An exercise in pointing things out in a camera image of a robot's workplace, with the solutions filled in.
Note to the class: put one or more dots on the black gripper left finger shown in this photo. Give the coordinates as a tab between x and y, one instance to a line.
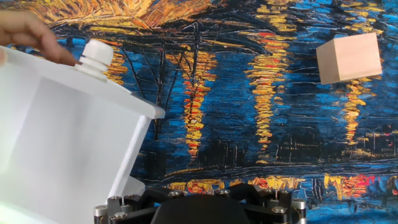
130	208

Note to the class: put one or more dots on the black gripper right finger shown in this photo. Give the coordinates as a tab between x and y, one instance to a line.
273	208

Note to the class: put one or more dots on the white plastic box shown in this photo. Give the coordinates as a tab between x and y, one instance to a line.
68	140

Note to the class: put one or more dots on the wooden cube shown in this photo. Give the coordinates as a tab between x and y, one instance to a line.
348	57

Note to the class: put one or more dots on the white plastic drawer cabinet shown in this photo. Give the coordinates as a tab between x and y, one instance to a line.
133	188

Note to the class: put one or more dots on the person's hand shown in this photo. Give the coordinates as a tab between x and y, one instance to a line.
28	31

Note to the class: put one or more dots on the starry night painted tablecloth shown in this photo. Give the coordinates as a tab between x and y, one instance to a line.
236	109

